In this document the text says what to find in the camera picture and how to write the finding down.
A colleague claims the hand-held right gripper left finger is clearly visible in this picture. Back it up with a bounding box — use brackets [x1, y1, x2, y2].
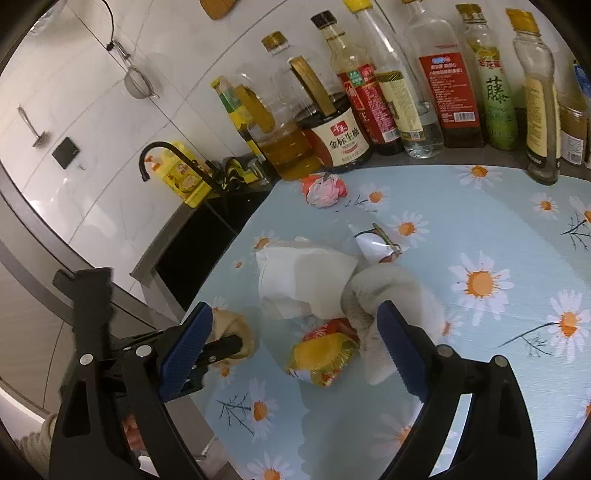
[48, 302, 214, 480]

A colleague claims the yellow black cloth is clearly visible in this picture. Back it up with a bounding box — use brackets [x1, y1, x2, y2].
[221, 156, 260, 186]

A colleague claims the white paper napkin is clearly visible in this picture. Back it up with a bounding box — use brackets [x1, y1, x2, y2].
[254, 235, 359, 322]

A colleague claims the black faucet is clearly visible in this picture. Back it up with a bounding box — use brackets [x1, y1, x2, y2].
[139, 141, 219, 195]

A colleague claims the person's left forearm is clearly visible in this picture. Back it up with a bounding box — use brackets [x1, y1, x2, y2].
[17, 412, 60, 477]

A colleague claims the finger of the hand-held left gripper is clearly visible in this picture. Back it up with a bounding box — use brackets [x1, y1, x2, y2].
[196, 334, 245, 370]

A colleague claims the large cooking oil jug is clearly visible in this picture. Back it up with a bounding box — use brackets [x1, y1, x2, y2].
[235, 31, 325, 182]

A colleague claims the yellow dish soap bottle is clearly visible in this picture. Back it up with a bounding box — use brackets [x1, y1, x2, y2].
[147, 140, 209, 207]

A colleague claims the hanging metal strainer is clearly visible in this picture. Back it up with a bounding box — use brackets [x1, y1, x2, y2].
[98, 0, 161, 101]

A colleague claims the dark soy sauce jug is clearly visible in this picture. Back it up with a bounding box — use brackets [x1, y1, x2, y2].
[290, 55, 376, 175]

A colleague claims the black cap red label bottle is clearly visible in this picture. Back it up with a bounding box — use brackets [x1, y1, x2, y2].
[310, 11, 405, 156]

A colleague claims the wooden utensil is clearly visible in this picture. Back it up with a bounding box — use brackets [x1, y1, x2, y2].
[199, 0, 242, 21]

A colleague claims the blue packet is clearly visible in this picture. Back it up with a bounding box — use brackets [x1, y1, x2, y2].
[571, 59, 591, 108]

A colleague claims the green label oil bottle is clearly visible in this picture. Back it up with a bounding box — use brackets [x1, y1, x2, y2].
[455, 3, 519, 151]

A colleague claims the glass jar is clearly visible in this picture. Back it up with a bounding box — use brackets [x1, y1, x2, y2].
[556, 92, 591, 167]

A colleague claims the green bottle yellow cap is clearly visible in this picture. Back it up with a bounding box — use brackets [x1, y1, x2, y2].
[211, 76, 265, 158]

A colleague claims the black wall socket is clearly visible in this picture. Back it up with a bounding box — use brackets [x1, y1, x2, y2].
[51, 137, 79, 168]

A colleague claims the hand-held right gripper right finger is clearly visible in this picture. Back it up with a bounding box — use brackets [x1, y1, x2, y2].
[376, 300, 550, 480]

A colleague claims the hanging metal ladle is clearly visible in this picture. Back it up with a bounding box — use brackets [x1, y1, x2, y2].
[17, 106, 50, 149]

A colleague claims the black kitchen sink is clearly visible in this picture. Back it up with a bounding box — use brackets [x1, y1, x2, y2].
[130, 182, 278, 319]

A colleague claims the clear bottle red label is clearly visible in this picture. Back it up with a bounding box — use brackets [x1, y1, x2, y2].
[403, 0, 486, 149]

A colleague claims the clear bottle yellow label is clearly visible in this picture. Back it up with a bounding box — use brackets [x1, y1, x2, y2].
[505, 8, 563, 186]

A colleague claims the clear bottle yellow cap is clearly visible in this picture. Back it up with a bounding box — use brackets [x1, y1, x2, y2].
[344, 0, 445, 160]

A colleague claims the yellow red snack packet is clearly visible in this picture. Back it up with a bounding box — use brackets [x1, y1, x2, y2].
[284, 318, 362, 389]

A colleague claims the white foil wrapper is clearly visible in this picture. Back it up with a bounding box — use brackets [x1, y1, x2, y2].
[348, 222, 403, 267]

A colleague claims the pink red crumpled wrapper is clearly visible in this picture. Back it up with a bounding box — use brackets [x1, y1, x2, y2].
[300, 172, 348, 210]

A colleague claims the beige paper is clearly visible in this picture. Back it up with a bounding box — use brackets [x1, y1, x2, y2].
[211, 309, 257, 371]

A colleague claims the person's left hand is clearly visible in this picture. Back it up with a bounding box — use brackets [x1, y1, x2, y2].
[121, 414, 145, 451]

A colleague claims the light blue daisy tablecloth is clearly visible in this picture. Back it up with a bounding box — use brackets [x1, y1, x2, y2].
[184, 162, 591, 480]

